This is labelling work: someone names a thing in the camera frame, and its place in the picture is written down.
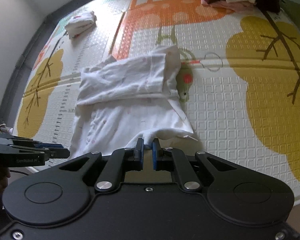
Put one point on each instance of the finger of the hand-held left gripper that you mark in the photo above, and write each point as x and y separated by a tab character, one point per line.
60	153
50	145

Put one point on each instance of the folded white printed garment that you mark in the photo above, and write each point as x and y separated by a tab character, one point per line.
78	25

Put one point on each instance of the white flower-print baby shirt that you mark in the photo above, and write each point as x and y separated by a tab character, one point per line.
130	85

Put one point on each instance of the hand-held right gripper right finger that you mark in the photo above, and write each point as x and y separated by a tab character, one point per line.
155	155

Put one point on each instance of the dark grey platform edge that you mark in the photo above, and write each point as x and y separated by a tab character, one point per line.
32	45

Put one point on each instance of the green chair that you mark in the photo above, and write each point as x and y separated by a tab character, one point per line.
297	12

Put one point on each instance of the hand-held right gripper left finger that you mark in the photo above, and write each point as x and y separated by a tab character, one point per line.
140	155

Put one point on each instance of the pink garment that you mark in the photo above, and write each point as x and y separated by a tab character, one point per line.
230	5

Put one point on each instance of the colourful foam play mat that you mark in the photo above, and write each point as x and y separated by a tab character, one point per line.
227	117

